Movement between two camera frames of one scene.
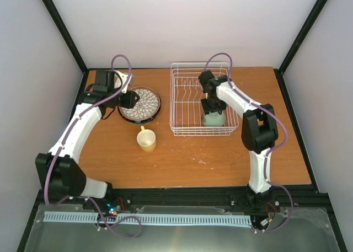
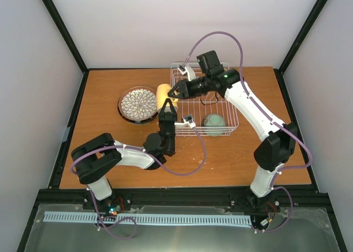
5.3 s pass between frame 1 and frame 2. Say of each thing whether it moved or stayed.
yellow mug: moved
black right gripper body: moved
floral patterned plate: stayed
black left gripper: moved
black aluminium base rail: stayed
